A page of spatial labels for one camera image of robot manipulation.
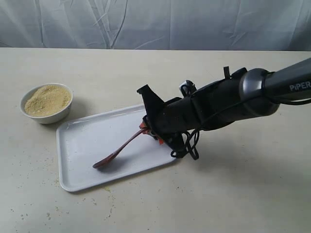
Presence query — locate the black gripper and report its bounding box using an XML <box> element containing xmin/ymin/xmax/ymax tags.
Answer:
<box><xmin>136</xmin><ymin>83</ymin><xmax>202</xmax><ymax>151</ymax></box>

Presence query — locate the dark brown wooden spoon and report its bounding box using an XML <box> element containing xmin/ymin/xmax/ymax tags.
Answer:
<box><xmin>92</xmin><ymin>128</ymin><xmax>147</xmax><ymax>169</ymax></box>

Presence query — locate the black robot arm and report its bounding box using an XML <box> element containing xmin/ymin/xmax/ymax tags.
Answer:
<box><xmin>138</xmin><ymin>59</ymin><xmax>311</xmax><ymax>152</ymax></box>

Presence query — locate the white bowl of grain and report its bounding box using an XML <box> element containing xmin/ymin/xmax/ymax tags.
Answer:
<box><xmin>20</xmin><ymin>83</ymin><xmax>73</xmax><ymax>124</ymax></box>

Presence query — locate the white rectangular tray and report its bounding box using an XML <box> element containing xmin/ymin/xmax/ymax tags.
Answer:
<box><xmin>56</xmin><ymin>104</ymin><xmax>175</xmax><ymax>192</ymax></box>

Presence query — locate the grey backdrop cloth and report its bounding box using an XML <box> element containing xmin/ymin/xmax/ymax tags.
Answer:
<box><xmin>0</xmin><ymin>0</ymin><xmax>311</xmax><ymax>51</ymax></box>

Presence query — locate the black cable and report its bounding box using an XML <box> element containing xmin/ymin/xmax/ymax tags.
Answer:
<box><xmin>170</xmin><ymin>97</ymin><xmax>311</xmax><ymax>161</ymax></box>

